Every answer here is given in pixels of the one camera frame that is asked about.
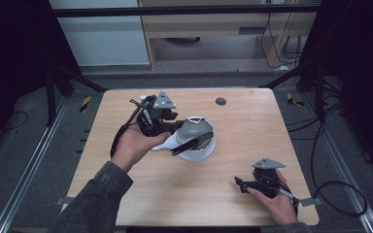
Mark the aluminium floor rail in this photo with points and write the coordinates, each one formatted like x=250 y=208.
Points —
x=345 y=165
x=26 y=165

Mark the person's left hand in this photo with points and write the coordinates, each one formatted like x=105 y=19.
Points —
x=132 y=147

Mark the black metal stand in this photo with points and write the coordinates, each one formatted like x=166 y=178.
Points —
x=51 y=97
x=317 y=93

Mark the white faceted bowl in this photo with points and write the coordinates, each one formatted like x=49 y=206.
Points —
x=191 y=129

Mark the white cabinet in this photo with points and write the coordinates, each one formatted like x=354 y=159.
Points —
x=102 y=35

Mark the person's right hand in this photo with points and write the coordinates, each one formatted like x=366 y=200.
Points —
x=280 y=207

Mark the grey metal table bracket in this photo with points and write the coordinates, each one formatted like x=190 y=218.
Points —
x=311 y=201
x=62 y=201

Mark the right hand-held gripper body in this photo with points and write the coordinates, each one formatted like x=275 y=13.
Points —
x=267 y=179

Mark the white key stand with hooks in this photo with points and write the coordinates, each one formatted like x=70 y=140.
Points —
x=194 y=156

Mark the yellow black striped tape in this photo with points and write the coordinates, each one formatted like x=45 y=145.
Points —
x=294 y=100
x=84 y=103

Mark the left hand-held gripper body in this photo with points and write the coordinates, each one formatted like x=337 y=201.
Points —
x=153 y=118

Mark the light wooden desk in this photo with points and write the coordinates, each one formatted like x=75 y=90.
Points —
x=213 y=24

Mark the black horizontal frame bar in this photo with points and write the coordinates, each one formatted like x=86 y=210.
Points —
x=175 y=11

